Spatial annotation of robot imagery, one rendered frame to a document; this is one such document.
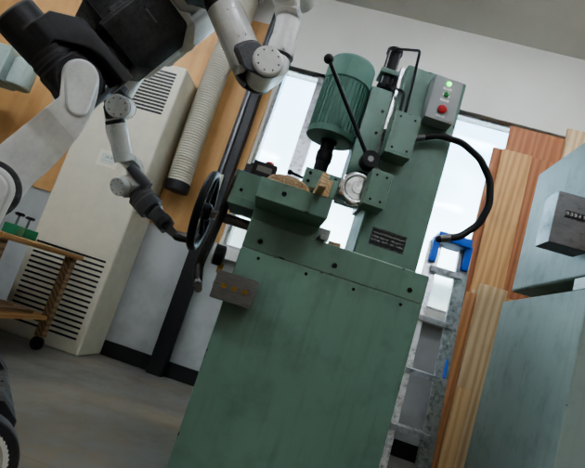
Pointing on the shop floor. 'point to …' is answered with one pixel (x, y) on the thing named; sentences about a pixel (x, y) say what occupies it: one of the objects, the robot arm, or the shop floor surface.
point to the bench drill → (5, 67)
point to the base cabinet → (297, 373)
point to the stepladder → (437, 353)
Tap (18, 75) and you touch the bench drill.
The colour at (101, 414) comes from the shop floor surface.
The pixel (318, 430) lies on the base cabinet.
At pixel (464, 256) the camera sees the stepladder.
